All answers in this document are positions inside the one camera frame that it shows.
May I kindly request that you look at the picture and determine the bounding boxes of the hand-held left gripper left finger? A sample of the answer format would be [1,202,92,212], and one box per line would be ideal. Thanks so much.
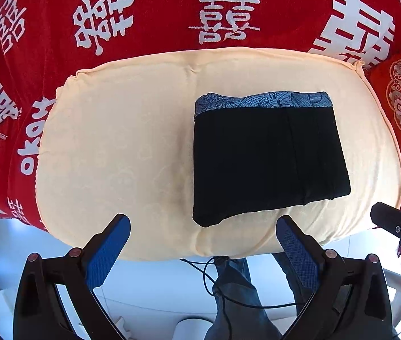
[12,213,131,340]

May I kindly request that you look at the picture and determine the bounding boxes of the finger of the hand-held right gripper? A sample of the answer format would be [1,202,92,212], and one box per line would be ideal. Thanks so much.
[370,201,401,237]

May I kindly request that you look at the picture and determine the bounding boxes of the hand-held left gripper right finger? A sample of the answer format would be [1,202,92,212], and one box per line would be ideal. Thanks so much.
[275,214,393,340]

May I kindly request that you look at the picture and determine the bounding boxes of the black pants with grey waistband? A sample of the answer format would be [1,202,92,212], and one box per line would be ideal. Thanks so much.
[192,91,351,228]

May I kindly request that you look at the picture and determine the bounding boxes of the person's left leg in jeans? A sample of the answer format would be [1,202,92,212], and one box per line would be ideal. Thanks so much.
[204,257,283,340]

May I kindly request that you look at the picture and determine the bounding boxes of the cream towel cushion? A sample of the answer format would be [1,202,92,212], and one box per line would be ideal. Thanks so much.
[35,47,401,262]

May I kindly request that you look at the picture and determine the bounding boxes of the white round object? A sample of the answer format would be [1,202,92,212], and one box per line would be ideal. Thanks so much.
[175,317,217,340]

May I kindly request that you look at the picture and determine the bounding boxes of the black cable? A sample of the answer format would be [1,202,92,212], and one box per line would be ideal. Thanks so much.
[180,257,309,340]

